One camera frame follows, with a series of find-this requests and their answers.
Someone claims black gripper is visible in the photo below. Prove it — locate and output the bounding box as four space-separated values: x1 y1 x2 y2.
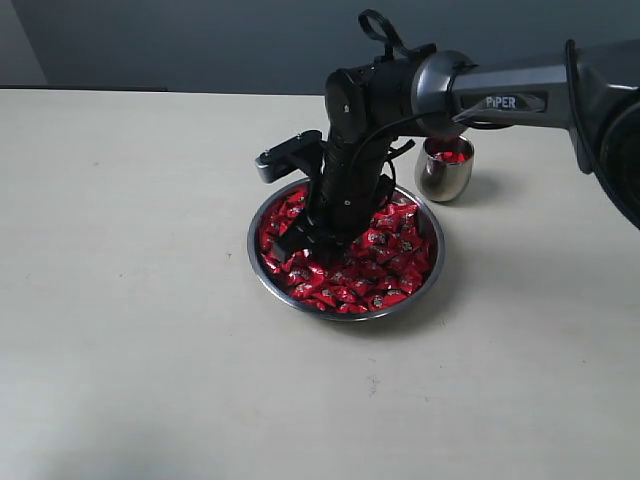
273 129 415 270

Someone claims red candy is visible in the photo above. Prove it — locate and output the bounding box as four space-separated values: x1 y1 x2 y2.
434 151 468 164

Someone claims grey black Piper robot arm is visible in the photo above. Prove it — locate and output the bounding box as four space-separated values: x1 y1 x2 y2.
274 40 639 261

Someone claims round steel bowl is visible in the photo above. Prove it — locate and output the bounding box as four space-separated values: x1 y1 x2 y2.
246 177 446 323

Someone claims pile of red wrapped candies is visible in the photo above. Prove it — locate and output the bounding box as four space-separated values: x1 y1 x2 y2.
259 187 434 314

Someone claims small steel cup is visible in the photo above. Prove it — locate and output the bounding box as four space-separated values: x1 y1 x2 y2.
414 136 475 203

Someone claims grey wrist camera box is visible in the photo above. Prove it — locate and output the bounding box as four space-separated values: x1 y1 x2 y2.
255 130 324 184

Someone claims black cable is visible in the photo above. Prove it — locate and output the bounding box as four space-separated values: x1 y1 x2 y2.
357 8 436 61

